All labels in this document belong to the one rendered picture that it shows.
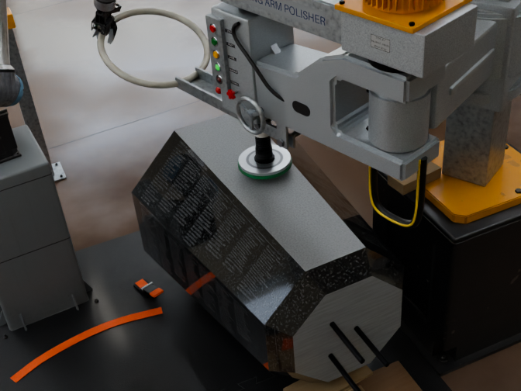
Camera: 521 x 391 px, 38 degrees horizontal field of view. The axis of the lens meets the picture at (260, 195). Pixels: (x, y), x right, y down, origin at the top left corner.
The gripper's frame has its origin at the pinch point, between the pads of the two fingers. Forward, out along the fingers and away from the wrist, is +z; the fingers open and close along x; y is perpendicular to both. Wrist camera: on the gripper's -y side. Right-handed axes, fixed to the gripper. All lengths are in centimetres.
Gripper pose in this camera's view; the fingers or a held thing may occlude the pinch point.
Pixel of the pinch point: (105, 38)
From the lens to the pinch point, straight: 348.6
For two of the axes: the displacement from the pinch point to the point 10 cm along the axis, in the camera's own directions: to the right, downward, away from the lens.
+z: -2.0, 5.9, 7.8
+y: -2.9, 7.3, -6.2
